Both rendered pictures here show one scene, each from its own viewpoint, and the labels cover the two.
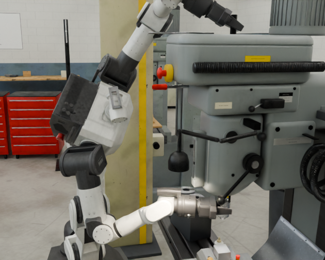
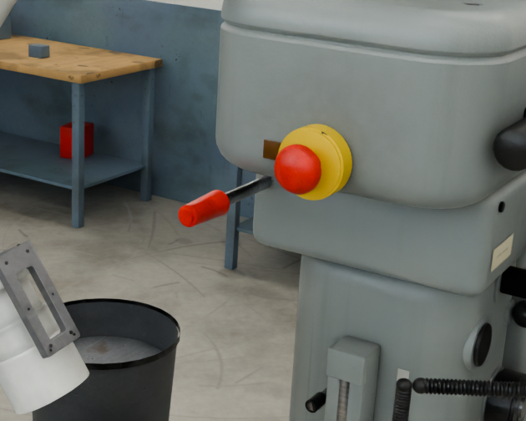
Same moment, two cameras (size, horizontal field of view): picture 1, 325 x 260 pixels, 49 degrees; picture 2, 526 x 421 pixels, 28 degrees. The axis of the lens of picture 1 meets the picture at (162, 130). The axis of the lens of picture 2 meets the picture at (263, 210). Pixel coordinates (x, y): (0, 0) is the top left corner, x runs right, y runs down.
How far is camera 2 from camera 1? 0.94 m
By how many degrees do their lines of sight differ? 45
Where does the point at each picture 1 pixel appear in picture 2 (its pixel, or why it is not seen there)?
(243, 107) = (523, 239)
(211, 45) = (519, 50)
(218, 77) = not seen: hidden behind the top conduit
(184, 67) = (453, 148)
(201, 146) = (369, 400)
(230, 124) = (482, 302)
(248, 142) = (496, 341)
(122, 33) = not seen: outside the picture
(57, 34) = not seen: outside the picture
